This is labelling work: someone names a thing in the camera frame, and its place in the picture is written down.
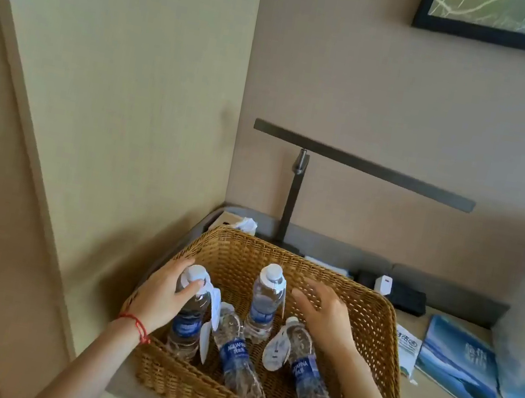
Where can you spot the person's left hand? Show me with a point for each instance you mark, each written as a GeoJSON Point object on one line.
{"type": "Point", "coordinates": [156, 296]}

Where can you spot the person's right hand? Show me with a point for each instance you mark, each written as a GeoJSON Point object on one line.
{"type": "Point", "coordinates": [332, 323]}

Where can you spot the clear plastic water bottle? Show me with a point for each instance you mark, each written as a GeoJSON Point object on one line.
{"type": "Point", "coordinates": [264, 307]}
{"type": "Point", "coordinates": [237, 352]}
{"type": "Point", "coordinates": [309, 369]}
{"type": "Point", "coordinates": [188, 327]}

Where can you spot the woven wicker basket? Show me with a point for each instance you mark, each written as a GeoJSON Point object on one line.
{"type": "Point", "coordinates": [233, 251]}

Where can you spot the person's left forearm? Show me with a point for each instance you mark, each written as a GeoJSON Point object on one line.
{"type": "Point", "coordinates": [89, 368]}

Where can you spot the white card blue border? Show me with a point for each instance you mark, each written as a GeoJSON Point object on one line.
{"type": "Point", "coordinates": [326, 266]}

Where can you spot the white plug charger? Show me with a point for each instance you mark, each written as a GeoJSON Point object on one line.
{"type": "Point", "coordinates": [383, 284]}

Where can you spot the illustrated map leaflet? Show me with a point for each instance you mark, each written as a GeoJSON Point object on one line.
{"type": "Point", "coordinates": [406, 346]}

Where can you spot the black power strip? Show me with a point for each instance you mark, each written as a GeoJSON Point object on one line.
{"type": "Point", "coordinates": [406, 298]}

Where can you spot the beige tissue box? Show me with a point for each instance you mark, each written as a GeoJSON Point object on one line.
{"type": "Point", "coordinates": [228, 221]}

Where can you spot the grey padded table surround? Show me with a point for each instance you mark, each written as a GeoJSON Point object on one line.
{"type": "Point", "coordinates": [452, 293]}

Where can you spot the blue landscape booklet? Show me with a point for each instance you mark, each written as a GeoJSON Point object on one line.
{"type": "Point", "coordinates": [455, 364]}

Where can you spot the dark metal desk lamp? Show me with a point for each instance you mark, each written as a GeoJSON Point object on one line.
{"type": "Point", "coordinates": [348, 163]}

